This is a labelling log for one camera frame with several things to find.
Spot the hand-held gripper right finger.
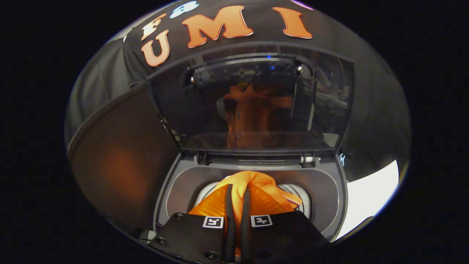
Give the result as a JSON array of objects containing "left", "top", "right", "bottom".
[{"left": 240, "top": 184, "right": 330, "bottom": 263}]

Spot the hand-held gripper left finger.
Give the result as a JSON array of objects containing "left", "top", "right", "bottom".
[{"left": 148, "top": 183, "right": 237, "bottom": 264}]

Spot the yellow polo shirt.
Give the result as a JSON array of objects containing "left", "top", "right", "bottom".
[{"left": 214, "top": 170, "right": 303, "bottom": 257}]

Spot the dark washing machine lid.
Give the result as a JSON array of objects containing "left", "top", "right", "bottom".
[{"left": 147, "top": 42, "right": 355, "bottom": 162}]

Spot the grey stand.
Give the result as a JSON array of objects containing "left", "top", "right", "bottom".
[{"left": 66, "top": 84, "right": 180, "bottom": 232}]

